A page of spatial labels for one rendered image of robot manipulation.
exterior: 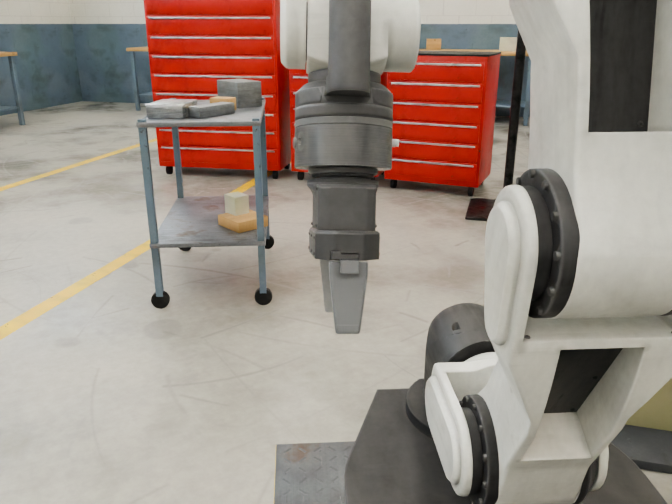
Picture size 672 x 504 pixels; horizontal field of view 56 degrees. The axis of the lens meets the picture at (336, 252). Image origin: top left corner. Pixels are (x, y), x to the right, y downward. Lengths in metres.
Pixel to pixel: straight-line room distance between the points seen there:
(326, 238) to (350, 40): 0.16
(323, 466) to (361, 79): 0.91
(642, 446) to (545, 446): 1.36
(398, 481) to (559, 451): 0.29
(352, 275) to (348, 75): 0.16
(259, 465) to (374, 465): 0.95
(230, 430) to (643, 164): 1.69
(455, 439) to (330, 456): 0.51
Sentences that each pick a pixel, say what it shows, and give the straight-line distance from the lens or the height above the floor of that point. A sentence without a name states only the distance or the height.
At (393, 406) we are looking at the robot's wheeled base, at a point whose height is 0.57.
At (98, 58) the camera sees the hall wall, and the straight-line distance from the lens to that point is 11.16.
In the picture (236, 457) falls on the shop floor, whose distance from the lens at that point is 1.97.
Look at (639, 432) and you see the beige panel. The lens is 2.20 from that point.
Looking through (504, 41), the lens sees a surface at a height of 1.00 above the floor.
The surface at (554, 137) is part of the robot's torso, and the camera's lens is 0.61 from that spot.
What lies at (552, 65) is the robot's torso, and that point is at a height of 1.17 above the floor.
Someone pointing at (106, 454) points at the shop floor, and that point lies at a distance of 2.08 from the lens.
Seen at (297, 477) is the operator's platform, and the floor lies 0.40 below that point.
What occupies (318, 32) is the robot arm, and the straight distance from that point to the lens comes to 0.56.
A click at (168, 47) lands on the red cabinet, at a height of 1.03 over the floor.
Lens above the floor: 1.21
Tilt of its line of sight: 20 degrees down
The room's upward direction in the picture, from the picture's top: straight up
